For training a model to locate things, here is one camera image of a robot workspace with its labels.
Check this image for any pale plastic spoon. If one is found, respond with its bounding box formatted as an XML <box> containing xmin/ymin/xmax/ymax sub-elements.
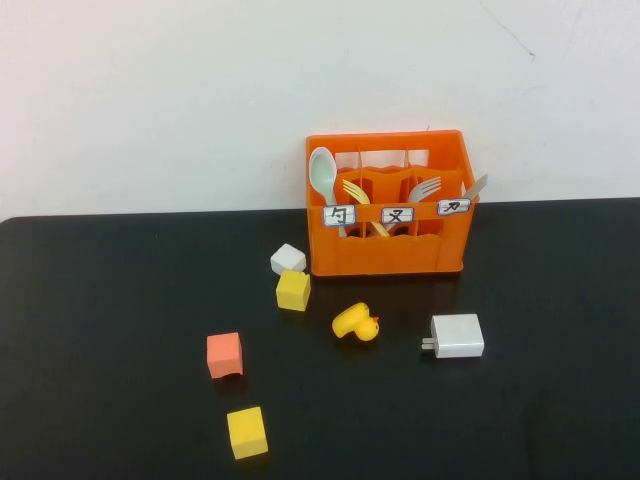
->
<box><xmin>308</xmin><ymin>147</ymin><xmax>350</xmax><ymax>239</ymax></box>

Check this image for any white plastic fork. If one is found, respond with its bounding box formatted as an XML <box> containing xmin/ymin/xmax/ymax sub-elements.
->
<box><xmin>393</xmin><ymin>175</ymin><xmax>444</xmax><ymax>236</ymax></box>

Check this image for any orange plastic cutlery holder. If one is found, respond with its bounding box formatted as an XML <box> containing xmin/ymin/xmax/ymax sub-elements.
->
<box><xmin>305</xmin><ymin>129</ymin><xmax>480</xmax><ymax>277</ymax></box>

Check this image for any paper spoon label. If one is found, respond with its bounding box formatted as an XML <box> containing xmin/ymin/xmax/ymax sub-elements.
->
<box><xmin>322</xmin><ymin>203</ymin><xmax>357</xmax><ymax>228</ymax></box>

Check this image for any white foam cube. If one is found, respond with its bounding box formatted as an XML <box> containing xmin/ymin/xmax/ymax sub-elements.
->
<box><xmin>270</xmin><ymin>243</ymin><xmax>307</xmax><ymax>275</ymax></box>

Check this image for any yellow foam cube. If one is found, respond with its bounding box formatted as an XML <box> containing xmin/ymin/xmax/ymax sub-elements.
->
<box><xmin>226</xmin><ymin>406</ymin><xmax>269</xmax><ymax>461</ymax></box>
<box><xmin>275</xmin><ymin>268</ymin><xmax>312</xmax><ymax>312</ymax></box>

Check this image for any yellow plastic fork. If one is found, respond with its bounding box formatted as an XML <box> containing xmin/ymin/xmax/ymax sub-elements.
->
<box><xmin>341</xmin><ymin>178</ymin><xmax>392</xmax><ymax>237</ymax></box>

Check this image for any paper fork label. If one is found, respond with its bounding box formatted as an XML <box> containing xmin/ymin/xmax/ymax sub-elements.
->
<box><xmin>380</xmin><ymin>206</ymin><xmax>415</xmax><ymax>225</ymax></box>

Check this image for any yellow rubber duck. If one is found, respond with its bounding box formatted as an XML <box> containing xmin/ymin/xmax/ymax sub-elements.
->
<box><xmin>331</xmin><ymin>302</ymin><xmax>380</xmax><ymax>344</ymax></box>

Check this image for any paper knife label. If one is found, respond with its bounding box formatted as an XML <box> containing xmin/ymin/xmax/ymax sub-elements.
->
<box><xmin>437</xmin><ymin>198</ymin><xmax>473</xmax><ymax>216</ymax></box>

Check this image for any salmon foam cube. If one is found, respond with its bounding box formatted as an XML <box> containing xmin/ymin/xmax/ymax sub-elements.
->
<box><xmin>206</xmin><ymin>331</ymin><xmax>244</xmax><ymax>380</ymax></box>

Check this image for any white plastic knife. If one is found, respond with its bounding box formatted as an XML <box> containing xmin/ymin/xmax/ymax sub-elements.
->
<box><xmin>459</xmin><ymin>173</ymin><xmax>490</xmax><ymax>202</ymax></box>

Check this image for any white power adapter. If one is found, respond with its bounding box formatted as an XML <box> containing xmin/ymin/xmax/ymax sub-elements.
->
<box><xmin>421</xmin><ymin>313</ymin><xmax>485</xmax><ymax>360</ymax></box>

